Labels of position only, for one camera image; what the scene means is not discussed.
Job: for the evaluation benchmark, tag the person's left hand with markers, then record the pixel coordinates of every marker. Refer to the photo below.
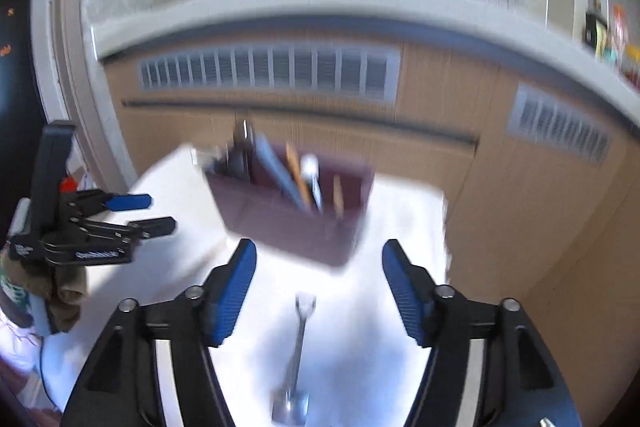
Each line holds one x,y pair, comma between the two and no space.
67,292

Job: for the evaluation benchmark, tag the metal shovel-shaped spoon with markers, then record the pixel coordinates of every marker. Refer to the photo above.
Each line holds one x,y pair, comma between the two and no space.
295,357

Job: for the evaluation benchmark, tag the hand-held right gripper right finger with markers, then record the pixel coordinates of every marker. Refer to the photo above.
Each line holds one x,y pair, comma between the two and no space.
405,292

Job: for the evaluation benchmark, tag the wooden spoon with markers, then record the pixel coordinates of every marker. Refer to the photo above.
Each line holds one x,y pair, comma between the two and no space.
296,177

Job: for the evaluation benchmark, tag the jar yellow lid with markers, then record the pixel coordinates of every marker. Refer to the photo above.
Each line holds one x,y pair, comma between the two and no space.
632,67

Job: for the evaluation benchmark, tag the long grey vent grille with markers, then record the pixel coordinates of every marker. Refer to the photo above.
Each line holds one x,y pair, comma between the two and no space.
260,67

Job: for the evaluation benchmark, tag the purple plastic utensil holder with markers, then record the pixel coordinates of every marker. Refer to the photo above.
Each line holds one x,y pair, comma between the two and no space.
290,227

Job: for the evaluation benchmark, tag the white table cloth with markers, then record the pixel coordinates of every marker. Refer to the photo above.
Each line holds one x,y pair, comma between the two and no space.
350,307

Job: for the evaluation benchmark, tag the white plastic spoon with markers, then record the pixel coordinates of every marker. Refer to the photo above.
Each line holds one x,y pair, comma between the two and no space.
311,177

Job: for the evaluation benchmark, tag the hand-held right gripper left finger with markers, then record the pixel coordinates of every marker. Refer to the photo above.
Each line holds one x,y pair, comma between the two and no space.
235,292

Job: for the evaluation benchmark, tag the short grey vent grille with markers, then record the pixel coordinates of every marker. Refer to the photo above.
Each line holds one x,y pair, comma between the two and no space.
560,124

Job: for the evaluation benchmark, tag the person's pink clothing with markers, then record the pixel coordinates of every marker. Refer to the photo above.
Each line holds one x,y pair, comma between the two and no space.
20,357

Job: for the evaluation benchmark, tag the white stone kitchen counter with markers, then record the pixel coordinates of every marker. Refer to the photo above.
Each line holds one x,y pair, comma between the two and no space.
300,2

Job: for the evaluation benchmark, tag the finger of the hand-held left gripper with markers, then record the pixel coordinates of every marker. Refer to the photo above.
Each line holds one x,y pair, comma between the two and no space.
130,202
152,227

